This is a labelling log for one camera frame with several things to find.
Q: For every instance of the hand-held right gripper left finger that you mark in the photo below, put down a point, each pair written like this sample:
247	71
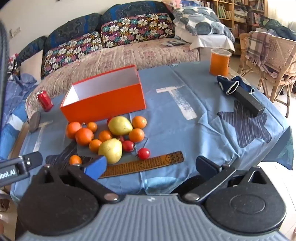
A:
96	165

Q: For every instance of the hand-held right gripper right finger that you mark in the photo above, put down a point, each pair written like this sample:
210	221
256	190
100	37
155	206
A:
204	165

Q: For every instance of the small tangerine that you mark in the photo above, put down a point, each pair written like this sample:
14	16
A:
75	160
104	136
92	126
94	146

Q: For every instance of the yellow pear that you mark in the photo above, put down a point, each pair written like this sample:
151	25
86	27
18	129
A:
120	125
111	150

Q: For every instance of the red tomato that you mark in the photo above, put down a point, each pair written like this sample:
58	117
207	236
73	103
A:
143	153

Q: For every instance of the orange cardboard box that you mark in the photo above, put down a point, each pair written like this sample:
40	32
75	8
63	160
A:
104	102

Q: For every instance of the brown embossed strip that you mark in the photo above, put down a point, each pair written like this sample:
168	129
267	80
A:
143	164

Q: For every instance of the grey round disc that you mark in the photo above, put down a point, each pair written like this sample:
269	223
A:
34	122

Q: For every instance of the blue striped cloth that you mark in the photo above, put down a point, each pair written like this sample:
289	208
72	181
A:
13	111

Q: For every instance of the blue patchwork tablecloth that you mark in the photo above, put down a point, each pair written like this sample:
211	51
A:
166	109

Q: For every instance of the red drink can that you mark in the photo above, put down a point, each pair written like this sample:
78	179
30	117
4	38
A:
45	100

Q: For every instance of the black rectangular bar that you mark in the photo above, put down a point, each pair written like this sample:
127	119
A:
251	103

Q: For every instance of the orange cylindrical container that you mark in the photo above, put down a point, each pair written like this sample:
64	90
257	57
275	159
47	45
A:
219	63

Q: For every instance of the white pillow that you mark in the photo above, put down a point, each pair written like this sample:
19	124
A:
32	66

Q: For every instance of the colourful crumpled cloth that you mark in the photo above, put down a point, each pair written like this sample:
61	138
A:
13	63

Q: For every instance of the floral cushion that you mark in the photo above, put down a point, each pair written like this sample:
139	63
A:
71	53
136	29

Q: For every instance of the dark blue patterned cushion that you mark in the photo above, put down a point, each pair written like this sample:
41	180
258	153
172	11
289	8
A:
32	48
136	10
71	29

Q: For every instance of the wicker chair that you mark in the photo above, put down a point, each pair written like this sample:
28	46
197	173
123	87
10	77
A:
281	69

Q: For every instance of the white folded bedding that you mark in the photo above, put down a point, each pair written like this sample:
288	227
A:
212	42

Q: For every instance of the magazines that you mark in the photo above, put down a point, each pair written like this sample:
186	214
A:
173	42

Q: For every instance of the plaid blanket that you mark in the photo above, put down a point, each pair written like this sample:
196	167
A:
259	49

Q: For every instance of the grey spotted pillow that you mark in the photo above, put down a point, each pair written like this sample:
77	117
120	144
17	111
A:
201	20

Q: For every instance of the wooden bookshelf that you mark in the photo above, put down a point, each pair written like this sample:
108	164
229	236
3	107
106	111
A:
233	14

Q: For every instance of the dark green cushion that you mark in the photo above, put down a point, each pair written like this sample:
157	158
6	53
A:
281	29

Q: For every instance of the wall socket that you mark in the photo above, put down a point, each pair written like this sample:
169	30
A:
15	32

